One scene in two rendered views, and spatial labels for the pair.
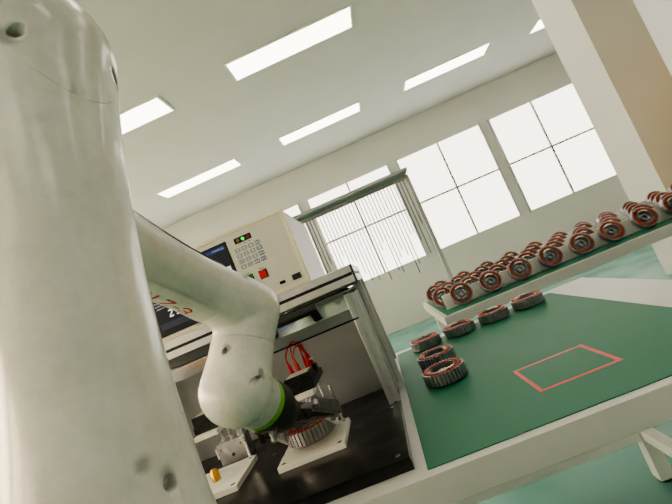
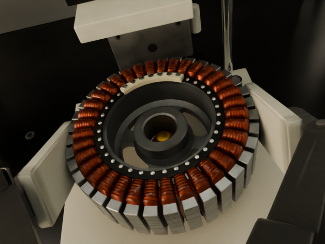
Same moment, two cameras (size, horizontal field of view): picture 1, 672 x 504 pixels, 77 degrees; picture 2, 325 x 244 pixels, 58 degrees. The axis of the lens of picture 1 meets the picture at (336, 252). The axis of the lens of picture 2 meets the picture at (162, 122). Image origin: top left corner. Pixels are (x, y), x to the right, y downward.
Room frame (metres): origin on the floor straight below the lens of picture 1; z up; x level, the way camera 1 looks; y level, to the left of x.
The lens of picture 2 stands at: (0.85, 0.20, 0.95)
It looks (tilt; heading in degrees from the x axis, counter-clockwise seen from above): 50 degrees down; 2
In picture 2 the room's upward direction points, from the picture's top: 16 degrees counter-clockwise
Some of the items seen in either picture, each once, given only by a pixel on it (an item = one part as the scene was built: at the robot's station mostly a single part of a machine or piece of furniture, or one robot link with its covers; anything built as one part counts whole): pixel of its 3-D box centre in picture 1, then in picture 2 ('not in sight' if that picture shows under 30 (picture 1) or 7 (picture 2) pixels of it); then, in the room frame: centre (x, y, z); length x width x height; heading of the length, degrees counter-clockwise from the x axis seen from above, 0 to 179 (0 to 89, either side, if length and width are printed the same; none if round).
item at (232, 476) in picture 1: (218, 482); not in sight; (0.97, 0.45, 0.78); 0.15 x 0.15 x 0.01; 86
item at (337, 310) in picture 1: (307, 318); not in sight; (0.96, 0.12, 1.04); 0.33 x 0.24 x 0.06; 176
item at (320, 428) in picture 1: (310, 428); (162, 134); (0.96, 0.20, 0.81); 0.11 x 0.11 x 0.04
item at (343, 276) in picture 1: (254, 315); not in sight; (1.29, 0.30, 1.09); 0.68 x 0.44 x 0.05; 86
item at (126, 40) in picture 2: not in sight; (148, 25); (1.10, 0.19, 0.80); 0.08 x 0.05 x 0.06; 86
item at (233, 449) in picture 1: (235, 447); not in sight; (1.12, 0.44, 0.80); 0.08 x 0.05 x 0.06; 86
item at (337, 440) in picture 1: (316, 443); (171, 162); (0.96, 0.20, 0.78); 0.15 x 0.15 x 0.01; 86
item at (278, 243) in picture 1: (243, 276); not in sight; (1.29, 0.29, 1.22); 0.44 x 0.39 x 0.20; 86
